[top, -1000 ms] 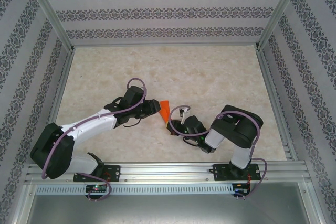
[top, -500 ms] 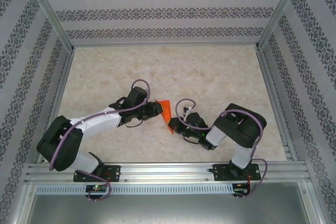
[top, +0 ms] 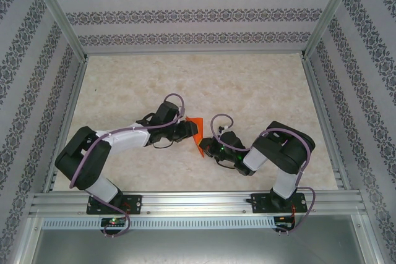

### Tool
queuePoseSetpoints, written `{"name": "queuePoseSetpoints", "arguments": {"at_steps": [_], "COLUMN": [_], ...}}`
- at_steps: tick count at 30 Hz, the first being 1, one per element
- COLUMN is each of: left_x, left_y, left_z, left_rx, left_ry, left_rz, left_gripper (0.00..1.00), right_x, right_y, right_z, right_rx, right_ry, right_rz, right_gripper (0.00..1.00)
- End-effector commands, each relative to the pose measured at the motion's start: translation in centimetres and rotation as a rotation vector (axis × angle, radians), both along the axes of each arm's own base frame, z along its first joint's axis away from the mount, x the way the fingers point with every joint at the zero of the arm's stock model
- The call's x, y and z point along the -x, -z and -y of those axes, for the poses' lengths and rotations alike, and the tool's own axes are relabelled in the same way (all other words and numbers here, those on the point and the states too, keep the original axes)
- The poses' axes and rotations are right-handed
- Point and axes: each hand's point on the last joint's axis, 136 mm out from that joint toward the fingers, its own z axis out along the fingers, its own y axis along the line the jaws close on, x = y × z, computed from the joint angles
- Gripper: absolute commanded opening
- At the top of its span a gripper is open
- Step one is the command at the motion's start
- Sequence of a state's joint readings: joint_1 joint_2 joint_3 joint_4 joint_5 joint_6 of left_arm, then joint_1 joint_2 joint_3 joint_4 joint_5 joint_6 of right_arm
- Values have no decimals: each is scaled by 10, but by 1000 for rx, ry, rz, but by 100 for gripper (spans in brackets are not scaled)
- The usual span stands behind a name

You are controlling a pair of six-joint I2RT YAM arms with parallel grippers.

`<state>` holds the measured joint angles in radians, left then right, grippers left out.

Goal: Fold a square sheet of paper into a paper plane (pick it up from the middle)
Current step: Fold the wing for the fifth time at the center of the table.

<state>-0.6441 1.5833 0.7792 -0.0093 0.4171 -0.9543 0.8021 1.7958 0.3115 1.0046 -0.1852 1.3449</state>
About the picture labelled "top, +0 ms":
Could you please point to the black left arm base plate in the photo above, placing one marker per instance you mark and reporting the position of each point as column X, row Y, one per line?
column 134, row 203

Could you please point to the aluminium mounting rail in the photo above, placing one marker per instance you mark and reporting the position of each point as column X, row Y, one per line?
column 198, row 203

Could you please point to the aluminium table side rail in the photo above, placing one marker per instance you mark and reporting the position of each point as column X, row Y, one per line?
column 69, row 115
column 322, row 115

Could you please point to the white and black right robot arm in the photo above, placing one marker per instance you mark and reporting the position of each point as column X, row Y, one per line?
column 287, row 152

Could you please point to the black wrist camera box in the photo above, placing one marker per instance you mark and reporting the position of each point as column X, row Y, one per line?
column 167, row 112
column 232, row 141

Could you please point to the aluminium frame post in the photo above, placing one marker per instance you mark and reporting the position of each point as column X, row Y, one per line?
column 328, row 13
column 59, row 13

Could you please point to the grey metal panel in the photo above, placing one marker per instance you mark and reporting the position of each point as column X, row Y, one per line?
column 198, row 248

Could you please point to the orange cloth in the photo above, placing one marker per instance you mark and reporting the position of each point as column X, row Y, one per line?
column 200, row 128

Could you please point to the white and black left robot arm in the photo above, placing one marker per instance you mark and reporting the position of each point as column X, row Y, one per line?
column 80, row 162

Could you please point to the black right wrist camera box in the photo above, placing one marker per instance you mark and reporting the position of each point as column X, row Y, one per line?
column 232, row 141

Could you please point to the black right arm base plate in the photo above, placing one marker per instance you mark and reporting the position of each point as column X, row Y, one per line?
column 258, row 203

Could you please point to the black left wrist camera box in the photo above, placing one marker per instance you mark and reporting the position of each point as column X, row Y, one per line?
column 167, row 112

